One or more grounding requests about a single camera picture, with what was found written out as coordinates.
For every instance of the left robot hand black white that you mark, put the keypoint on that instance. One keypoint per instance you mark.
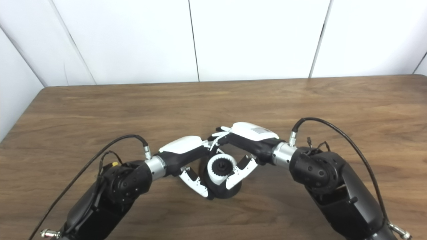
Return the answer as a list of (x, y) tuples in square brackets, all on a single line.
[(181, 146)]

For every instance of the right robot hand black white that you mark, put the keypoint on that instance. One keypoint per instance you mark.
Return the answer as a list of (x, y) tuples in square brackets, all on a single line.
[(255, 133)]

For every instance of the round black part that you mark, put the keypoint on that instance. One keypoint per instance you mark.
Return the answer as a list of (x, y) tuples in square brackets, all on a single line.
[(220, 192)]

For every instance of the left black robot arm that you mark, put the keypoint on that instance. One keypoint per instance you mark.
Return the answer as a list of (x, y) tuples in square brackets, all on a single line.
[(116, 190)]

